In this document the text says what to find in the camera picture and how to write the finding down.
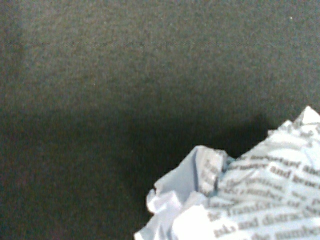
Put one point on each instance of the paper ball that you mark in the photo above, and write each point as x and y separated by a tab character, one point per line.
271	192

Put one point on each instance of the black tablecloth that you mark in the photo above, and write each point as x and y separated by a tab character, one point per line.
101	98

